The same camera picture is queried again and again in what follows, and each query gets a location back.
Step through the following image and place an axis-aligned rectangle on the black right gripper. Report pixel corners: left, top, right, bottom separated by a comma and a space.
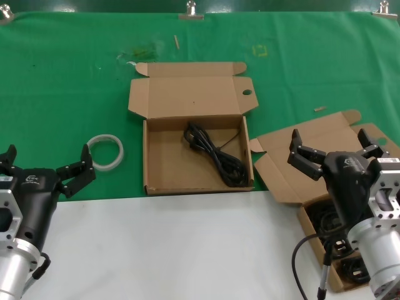
287, 127, 391, 228

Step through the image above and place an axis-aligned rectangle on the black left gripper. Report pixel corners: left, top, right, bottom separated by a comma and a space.
0, 143, 96, 253

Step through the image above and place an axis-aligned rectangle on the cardboard box holding cables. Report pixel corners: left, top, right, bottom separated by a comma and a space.
249, 109, 400, 293

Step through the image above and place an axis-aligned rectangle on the black power cable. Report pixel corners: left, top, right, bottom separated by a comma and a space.
183, 121, 248, 188

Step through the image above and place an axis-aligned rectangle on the cardboard box with round hole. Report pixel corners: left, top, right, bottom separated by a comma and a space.
127, 61, 259, 197

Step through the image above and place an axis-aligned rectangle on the white tape roll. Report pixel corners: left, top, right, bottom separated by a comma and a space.
86, 133, 126, 172

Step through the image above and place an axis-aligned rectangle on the green table cloth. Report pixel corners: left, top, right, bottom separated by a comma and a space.
0, 11, 400, 204

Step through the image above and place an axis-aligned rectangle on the metal binder clip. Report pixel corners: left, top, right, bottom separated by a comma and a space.
372, 0, 400, 19
178, 0, 204, 21
0, 5, 15, 26

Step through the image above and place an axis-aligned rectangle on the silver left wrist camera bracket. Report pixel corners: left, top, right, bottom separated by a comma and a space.
0, 176, 24, 251

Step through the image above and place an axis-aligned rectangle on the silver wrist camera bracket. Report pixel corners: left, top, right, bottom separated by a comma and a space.
368, 157, 400, 228
0, 176, 24, 251

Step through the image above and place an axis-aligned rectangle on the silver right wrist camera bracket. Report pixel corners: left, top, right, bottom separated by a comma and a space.
368, 157, 400, 228

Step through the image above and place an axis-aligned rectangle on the pile of black power cables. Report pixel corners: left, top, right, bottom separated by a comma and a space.
304, 201, 373, 285

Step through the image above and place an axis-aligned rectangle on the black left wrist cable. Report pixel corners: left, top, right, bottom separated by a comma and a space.
31, 252, 51, 281

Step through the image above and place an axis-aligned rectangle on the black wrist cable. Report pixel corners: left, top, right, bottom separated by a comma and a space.
31, 252, 51, 281
291, 236, 337, 300

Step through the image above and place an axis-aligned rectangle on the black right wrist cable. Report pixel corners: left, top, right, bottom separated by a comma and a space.
291, 236, 337, 300

